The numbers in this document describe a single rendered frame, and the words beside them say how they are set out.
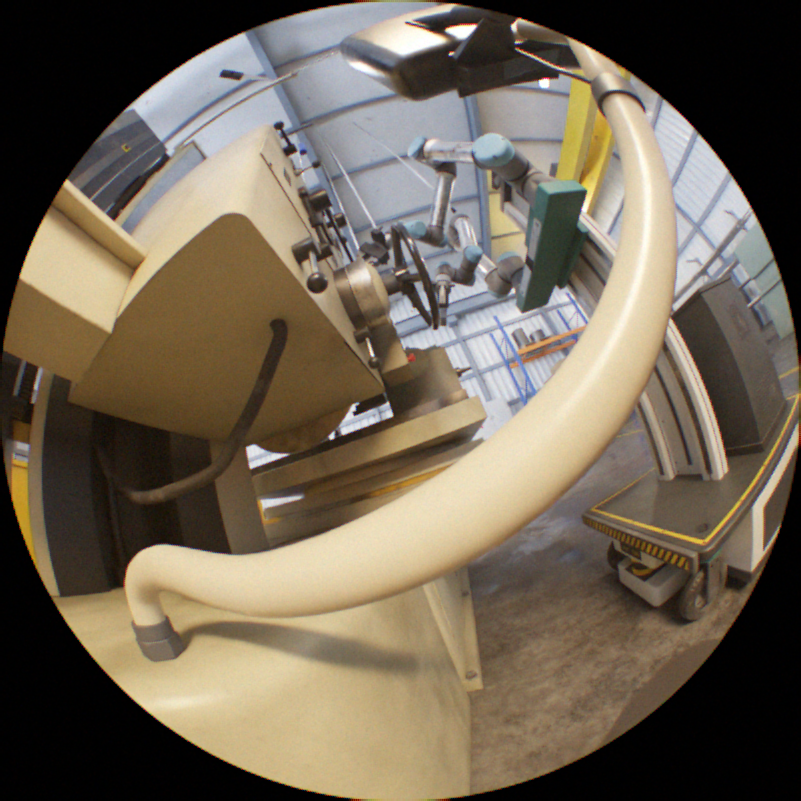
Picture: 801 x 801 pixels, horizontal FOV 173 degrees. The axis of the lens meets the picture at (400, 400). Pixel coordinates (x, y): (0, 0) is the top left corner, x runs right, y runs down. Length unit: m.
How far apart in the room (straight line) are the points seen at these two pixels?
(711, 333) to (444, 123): 8.02
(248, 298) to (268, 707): 0.50
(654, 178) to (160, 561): 0.37
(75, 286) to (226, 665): 0.50
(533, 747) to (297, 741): 0.60
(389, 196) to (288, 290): 7.88
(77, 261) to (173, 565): 0.47
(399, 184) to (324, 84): 3.64
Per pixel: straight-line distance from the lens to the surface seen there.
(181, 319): 0.50
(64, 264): 0.54
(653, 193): 0.18
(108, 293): 0.54
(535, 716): 0.86
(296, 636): 0.29
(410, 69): 0.37
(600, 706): 0.84
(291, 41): 8.20
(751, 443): 1.06
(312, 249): 0.47
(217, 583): 0.15
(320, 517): 1.38
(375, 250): 1.12
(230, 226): 0.38
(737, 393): 1.02
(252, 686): 0.26
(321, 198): 0.89
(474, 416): 1.05
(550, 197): 0.84
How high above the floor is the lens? 0.71
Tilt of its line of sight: 18 degrees up
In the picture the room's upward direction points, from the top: 19 degrees counter-clockwise
